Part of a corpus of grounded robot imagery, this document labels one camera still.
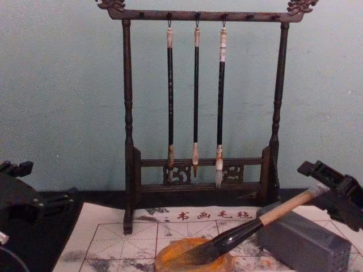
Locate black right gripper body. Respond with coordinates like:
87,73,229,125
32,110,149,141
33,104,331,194
336,180,363,232

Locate thin hanging brush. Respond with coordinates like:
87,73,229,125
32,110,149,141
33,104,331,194
192,25,201,178

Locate grey rectangular block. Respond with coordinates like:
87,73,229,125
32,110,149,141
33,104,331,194
256,202,352,272

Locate yellow ink dish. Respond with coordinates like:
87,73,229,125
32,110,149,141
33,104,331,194
154,237,234,272

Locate hanging brush with white tip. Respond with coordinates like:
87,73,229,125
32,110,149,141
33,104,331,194
214,25,228,190

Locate thin dark cable silver plug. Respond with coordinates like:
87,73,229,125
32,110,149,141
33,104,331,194
0,230,29,272

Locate large bamboo calligraphy brush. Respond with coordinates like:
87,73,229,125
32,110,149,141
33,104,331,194
181,188,323,266

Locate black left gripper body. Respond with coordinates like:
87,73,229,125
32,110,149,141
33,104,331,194
0,175,47,228

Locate dark wooden brush rack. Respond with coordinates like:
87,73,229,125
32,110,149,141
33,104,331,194
95,0,320,235

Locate hanging brush with brown tip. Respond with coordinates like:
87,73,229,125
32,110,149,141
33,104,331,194
165,25,176,182

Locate white felt mat with grid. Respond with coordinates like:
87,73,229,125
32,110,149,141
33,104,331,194
56,201,363,272

